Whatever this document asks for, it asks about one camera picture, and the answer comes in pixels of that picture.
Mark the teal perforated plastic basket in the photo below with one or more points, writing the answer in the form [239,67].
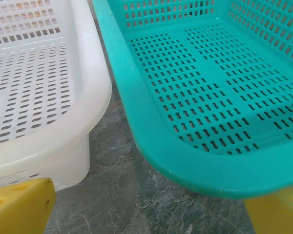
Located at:
[136,97]

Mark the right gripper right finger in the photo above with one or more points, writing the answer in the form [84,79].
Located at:
[280,214]

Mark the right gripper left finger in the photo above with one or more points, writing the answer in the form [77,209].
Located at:
[19,209]

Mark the white perforated plastic basket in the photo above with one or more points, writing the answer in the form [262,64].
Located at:
[94,97]

